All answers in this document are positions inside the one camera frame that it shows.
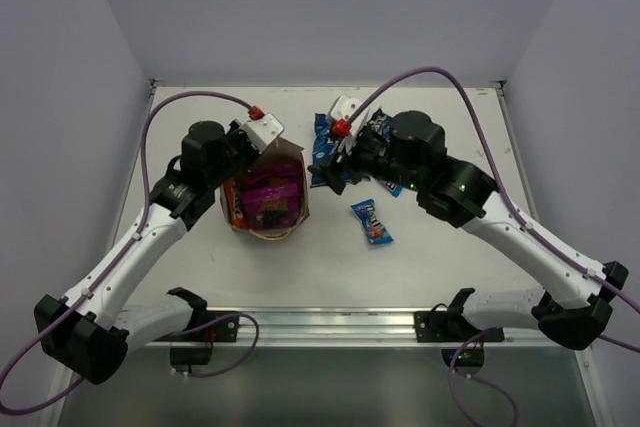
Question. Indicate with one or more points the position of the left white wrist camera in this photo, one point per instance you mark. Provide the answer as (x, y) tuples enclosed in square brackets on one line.
[(263, 132)]

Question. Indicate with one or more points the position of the orange Fox's candy packet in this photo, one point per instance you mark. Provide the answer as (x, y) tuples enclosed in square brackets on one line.
[(236, 214)]

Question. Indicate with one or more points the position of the small blue M&M's packet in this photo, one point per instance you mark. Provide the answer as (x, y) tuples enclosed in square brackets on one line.
[(393, 189)]

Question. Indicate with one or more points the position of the brown paper bag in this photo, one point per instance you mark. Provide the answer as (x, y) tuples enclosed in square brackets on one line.
[(280, 151)]

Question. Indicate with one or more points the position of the black controller box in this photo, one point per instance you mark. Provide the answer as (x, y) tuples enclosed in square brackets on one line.
[(188, 357), (468, 358)]

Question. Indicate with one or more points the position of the blue Kettle chips bag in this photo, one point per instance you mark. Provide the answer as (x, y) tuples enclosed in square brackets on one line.
[(380, 123)]

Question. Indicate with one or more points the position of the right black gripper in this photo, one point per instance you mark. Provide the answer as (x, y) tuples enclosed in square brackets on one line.
[(333, 173)]

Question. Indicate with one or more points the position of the aluminium front rail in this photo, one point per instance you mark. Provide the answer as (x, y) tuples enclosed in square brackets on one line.
[(322, 327)]

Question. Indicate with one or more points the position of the purple snack packet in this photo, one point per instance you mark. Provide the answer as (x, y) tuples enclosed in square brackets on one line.
[(271, 208), (274, 175)]

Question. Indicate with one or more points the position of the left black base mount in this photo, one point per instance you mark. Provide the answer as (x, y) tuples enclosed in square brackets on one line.
[(223, 331)]

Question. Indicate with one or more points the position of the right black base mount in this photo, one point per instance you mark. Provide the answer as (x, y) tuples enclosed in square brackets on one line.
[(442, 324)]

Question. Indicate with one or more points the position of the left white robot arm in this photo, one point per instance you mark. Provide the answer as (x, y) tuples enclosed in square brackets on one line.
[(89, 329)]

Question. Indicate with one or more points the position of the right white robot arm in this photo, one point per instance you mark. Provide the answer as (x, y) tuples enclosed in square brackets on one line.
[(572, 302)]

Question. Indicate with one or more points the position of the blue Doritos chips bag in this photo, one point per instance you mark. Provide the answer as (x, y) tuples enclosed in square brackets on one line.
[(323, 150)]

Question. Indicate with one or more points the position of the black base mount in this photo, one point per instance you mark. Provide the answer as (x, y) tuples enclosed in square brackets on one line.
[(223, 331), (442, 324)]

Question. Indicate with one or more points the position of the left black controller box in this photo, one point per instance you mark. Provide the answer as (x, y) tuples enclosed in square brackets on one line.
[(188, 357)]

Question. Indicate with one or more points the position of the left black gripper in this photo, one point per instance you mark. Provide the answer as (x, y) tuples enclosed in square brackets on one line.
[(242, 151)]

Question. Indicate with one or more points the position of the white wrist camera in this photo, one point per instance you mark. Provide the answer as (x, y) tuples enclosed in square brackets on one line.
[(263, 132), (344, 122)]

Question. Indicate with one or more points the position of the right black controller box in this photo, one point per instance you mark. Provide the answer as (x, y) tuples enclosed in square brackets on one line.
[(468, 358)]

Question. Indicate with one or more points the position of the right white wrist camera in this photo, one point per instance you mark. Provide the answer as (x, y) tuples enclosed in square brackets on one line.
[(344, 122)]

